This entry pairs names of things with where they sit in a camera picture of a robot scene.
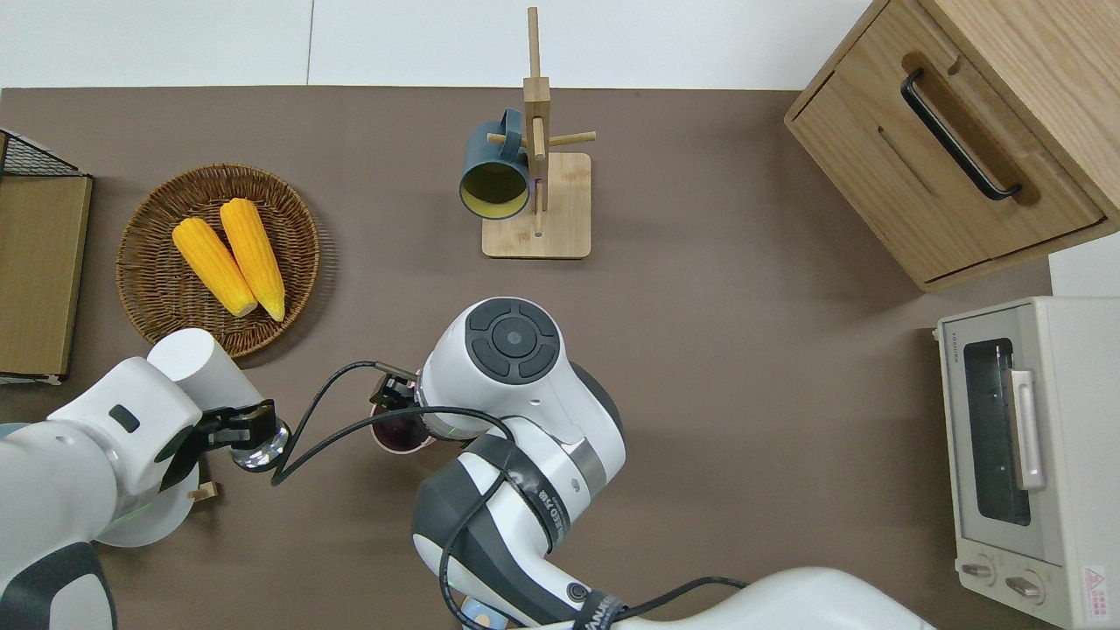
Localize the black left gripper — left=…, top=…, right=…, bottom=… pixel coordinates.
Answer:
left=197, top=400, right=278, bottom=449

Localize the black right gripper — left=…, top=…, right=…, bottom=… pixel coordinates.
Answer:
left=369, top=376, right=423, bottom=414

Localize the clear drinking glass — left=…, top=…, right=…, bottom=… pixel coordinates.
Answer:
left=229, top=420, right=291, bottom=474

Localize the pink mug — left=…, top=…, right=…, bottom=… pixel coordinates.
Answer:
left=370, top=404, right=438, bottom=454

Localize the grey plate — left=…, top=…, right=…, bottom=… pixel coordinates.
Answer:
left=92, top=472, right=202, bottom=550

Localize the brown wicker basket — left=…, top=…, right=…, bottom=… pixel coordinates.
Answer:
left=115, top=164, right=322, bottom=363

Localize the yellow corn cob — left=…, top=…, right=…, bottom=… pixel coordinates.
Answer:
left=219, top=198, right=288, bottom=323
left=171, top=217, right=260, bottom=319

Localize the wooden mug tree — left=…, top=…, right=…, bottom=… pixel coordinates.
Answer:
left=481, top=7, right=599, bottom=260

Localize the dark blue mug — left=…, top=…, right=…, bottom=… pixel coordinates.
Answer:
left=458, top=108, right=535, bottom=221

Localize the brown table mat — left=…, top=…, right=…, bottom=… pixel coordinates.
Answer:
left=0, top=85, right=1060, bottom=630

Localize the wooden cabinet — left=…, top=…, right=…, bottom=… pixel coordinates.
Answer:
left=784, top=0, right=1120, bottom=294

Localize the cream toaster oven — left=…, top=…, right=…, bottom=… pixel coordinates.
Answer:
left=934, top=296, right=1120, bottom=630

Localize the black branded strap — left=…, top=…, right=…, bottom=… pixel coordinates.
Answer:
left=567, top=591, right=629, bottom=630
left=481, top=435, right=571, bottom=554

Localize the wire box with wooden lid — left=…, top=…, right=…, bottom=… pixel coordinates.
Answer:
left=0, top=127, right=95, bottom=386

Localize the black cabinet handle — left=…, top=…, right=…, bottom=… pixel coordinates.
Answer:
left=900, top=68, right=1023, bottom=201

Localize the cream oven door handle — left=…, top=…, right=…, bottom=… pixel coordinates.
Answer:
left=1004, top=367, right=1048, bottom=491

